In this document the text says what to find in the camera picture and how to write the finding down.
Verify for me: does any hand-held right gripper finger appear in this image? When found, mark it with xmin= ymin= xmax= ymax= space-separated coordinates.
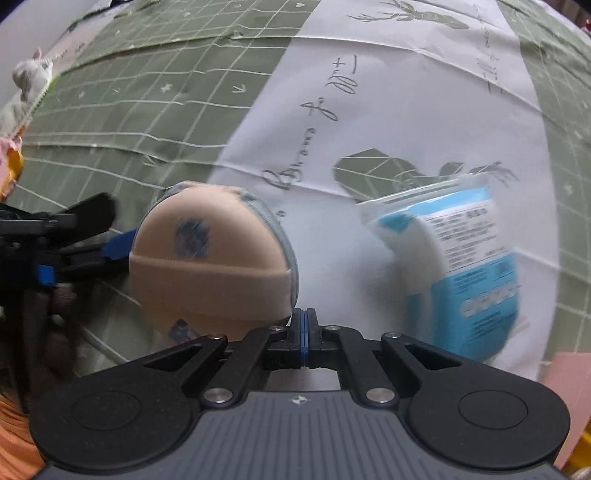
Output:
xmin=305 ymin=308 xmax=465 ymax=407
xmin=143 ymin=308 xmax=305 ymax=407

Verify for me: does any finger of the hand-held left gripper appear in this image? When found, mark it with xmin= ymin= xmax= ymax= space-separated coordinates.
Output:
xmin=60 ymin=231 xmax=138 ymax=274
xmin=58 ymin=193 xmax=117 ymax=234

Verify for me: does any beige powder puff packet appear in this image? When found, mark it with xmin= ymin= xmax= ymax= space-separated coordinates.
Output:
xmin=128 ymin=181 xmax=300 ymax=342

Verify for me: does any blue face mask packet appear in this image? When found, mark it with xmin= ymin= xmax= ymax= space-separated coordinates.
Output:
xmin=355 ymin=174 xmax=522 ymax=363

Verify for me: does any pink box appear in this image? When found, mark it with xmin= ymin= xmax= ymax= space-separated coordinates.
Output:
xmin=540 ymin=351 xmax=591 ymax=476

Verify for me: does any green grid bedsheet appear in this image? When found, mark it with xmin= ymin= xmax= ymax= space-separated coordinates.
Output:
xmin=0 ymin=0 xmax=591 ymax=407

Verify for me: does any white grey plush toy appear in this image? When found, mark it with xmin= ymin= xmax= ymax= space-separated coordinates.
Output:
xmin=11 ymin=46 xmax=54 ymax=104

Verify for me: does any person's orange clothing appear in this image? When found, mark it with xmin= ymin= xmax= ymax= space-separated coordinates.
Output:
xmin=0 ymin=392 xmax=51 ymax=480

